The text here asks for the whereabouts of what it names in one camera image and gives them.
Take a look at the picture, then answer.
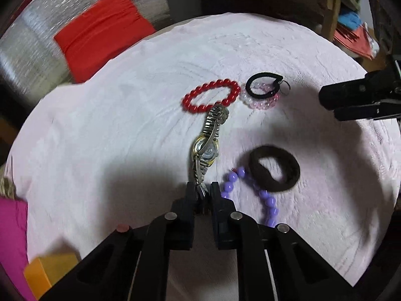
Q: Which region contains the black hair tie with ring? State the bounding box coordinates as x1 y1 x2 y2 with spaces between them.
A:
245 73 291 99

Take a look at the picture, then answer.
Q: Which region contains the red cushion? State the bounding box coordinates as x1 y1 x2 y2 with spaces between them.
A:
54 0 156 84

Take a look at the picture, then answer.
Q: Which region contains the orange box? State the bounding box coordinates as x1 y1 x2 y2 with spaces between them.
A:
23 251 79 300

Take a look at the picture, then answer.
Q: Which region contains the purple bead bracelet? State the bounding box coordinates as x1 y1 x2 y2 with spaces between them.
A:
220 167 279 229

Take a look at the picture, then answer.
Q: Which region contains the magenta cushion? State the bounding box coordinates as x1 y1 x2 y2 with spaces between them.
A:
0 197 36 301

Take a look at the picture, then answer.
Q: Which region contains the pink bead bracelet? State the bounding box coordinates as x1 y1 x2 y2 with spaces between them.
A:
241 82 280 111

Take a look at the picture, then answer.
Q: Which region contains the brown hair scrunchie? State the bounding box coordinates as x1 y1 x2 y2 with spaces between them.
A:
248 145 301 193

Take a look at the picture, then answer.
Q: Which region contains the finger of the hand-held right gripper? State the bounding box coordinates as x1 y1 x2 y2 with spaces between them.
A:
319 65 401 111
333 102 401 122

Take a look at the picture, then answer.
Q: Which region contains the red folded cloth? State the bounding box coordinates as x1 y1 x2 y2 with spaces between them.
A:
334 27 376 60

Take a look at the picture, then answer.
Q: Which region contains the wooden shelf frame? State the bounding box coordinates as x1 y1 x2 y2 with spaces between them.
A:
320 0 361 43

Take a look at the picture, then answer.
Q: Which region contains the red bead bracelet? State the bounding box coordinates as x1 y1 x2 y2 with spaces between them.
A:
181 79 242 114

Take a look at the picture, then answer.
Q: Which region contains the blue cloth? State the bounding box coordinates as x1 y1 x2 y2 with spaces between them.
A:
338 11 364 30

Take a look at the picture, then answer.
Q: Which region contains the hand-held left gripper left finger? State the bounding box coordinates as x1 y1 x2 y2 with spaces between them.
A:
41 182 199 301

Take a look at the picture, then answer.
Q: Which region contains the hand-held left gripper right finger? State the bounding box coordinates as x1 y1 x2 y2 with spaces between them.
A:
211 181 364 301

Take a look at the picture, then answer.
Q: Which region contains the patterned beige cloth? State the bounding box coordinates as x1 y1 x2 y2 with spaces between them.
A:
0 176 16 199

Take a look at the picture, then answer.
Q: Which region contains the pale pink blanket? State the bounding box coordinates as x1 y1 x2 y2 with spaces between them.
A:
6 13 401 289

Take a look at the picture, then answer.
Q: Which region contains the silver foil mat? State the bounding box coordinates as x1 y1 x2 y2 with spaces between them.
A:
0 0 171 107

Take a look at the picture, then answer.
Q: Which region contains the metal band wristwatch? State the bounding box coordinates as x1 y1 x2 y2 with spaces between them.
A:
189 105 230 199

